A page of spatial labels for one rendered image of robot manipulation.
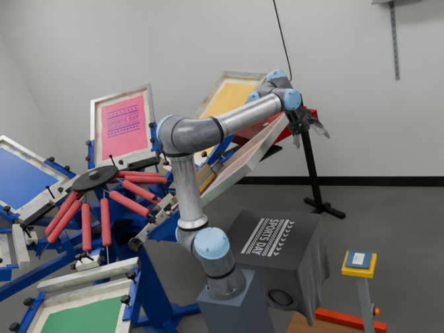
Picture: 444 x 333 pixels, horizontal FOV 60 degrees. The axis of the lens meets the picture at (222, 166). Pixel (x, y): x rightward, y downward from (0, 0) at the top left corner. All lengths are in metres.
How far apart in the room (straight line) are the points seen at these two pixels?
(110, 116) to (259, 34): 1.57
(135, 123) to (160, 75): 1.20
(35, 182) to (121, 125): 0.85
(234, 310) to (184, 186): 0.47
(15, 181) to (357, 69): 2.98
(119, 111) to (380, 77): 2.32
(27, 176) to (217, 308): 2.27
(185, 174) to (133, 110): 2.26
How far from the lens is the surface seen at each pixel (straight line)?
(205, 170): 2.18
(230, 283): 1.43
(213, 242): 1.35
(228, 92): 2.99
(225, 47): 3.99
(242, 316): 1.46
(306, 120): 1.61
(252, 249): 2.03
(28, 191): 3.28
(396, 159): 3.96
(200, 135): 1.21
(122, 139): 3.40
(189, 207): 1.41
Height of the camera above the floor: 2.20
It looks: 25 degrees down
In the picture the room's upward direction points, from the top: 17 degrees counter-clockwise
